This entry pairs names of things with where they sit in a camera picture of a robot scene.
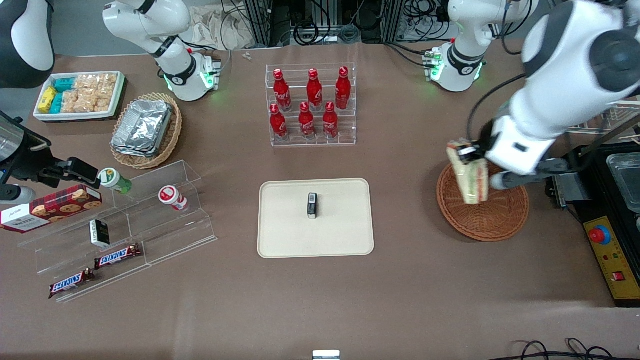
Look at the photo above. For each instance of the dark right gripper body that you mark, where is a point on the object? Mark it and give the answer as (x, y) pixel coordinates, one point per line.
(30, 161)

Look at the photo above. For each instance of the triangle sandwich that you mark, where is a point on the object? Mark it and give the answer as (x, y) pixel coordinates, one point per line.
(472, 182)

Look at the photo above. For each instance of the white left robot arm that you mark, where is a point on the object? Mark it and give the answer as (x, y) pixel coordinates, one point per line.
(560, 100)

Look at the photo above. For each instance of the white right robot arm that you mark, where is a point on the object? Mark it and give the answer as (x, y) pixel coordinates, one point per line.
(175, 65)

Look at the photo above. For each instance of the round brown wicker basket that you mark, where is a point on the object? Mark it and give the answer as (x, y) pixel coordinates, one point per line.
(480, 220)

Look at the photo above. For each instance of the white rectangular snack tray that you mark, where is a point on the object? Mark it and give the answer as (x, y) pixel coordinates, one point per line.
(120, 95)

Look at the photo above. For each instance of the oval tan wicker basket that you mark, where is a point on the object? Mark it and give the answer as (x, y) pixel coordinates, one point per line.
(175, 125)

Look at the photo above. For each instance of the beige serving tray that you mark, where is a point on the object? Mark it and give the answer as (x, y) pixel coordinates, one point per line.
(285, 225)

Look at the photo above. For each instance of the red tartan cookie box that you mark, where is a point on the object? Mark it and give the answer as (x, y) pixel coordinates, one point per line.
(55, 207)

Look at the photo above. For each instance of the green lid drink bottle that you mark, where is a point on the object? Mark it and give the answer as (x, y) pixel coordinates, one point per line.
(112, 179)

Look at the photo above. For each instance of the yellow snack pack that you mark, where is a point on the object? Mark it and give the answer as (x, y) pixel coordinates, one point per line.
(46, 99)

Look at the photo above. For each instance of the teal snack pack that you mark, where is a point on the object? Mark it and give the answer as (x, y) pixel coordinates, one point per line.
(64, 84)
(56, 103)

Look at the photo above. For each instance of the small black white box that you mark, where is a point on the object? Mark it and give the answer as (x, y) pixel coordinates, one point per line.
(100, 234)

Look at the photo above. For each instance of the clear bag of puffed snacks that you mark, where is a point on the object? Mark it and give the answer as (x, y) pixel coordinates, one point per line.
(97, 82)
(80, 102)

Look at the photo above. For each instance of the stacked aluminium foil containers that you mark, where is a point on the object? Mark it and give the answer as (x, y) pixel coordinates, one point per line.
(142, 127)

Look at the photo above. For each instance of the Snickers chocolate bar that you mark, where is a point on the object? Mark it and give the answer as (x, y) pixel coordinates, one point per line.
(71, 283)
(117, 256)

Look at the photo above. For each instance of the red lid yogurt bottle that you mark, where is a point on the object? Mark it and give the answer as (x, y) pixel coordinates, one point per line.
(171, 196)

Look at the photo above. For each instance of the clear acrylic stepped shelf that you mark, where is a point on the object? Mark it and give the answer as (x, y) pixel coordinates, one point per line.
(170, 235)

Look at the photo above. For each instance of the clear acrylic bottle rack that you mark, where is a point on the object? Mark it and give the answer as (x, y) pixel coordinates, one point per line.
(350, 135)

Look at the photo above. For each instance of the clear plastic container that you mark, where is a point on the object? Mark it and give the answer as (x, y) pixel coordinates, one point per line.
(625, 180)

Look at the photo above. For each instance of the red cola bottle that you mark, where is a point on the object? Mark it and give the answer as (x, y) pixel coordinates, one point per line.
(306, 122)
(330, 121)
(343, 89)
(278, 124)
(314, 91)
(282, 92)

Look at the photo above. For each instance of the yellow emergency stop box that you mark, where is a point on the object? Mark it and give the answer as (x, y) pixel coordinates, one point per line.
(617, 265)

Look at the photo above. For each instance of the small black gum box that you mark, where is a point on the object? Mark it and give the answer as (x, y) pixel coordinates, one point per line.
(312, 206)

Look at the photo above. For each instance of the beige crumpled cloth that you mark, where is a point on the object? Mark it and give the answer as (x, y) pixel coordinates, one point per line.
(215, 27)

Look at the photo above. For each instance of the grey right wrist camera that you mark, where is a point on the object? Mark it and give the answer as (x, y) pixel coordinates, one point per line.
(17, 194)

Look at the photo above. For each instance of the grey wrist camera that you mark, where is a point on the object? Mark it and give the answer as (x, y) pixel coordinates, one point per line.
(17, 194)
(530, 177)

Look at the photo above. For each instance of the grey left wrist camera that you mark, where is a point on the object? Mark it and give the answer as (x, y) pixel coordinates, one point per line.
(530, 177)

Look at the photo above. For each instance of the aluminium frame rack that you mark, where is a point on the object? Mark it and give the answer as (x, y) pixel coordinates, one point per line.
(325, 15)

